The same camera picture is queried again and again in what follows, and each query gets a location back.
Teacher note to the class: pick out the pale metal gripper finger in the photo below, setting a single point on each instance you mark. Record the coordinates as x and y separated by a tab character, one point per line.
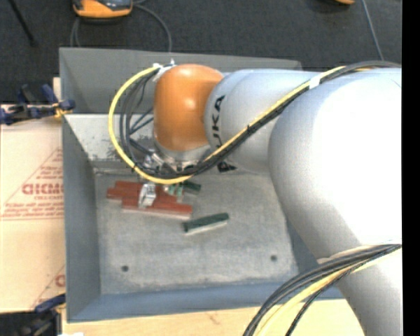
144	196
152	194

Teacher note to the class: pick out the grey metal bin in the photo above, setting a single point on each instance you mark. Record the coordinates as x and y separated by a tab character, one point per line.
182	257

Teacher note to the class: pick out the brown cardboard board red print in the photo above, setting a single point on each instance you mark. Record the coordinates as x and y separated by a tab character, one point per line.
28	229

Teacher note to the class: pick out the red-brown flat block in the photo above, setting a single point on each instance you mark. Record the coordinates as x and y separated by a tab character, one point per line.
171	208
124	189

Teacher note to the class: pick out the dark green flat block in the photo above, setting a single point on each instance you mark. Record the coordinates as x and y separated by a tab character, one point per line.
206	222
192	186

